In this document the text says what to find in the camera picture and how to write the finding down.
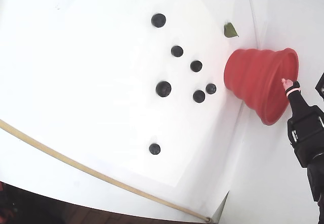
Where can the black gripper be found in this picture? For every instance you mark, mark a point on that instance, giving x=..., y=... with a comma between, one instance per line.
x=303, y=125

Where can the dark blueberry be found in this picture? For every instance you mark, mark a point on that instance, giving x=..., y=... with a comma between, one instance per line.
x=196, y=66
x=158, y=20
x=163, y=89
x=154, y=149
x=177, y=51
x=199, y=96
x=210, y=88

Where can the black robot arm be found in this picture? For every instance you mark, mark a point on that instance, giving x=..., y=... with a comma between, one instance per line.
x=317, y=183

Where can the red collapsible silicone cup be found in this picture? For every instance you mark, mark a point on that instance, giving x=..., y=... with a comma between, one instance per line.
x=253, y=77

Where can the green leaf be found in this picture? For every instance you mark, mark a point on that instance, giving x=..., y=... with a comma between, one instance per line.
x=229, y=30

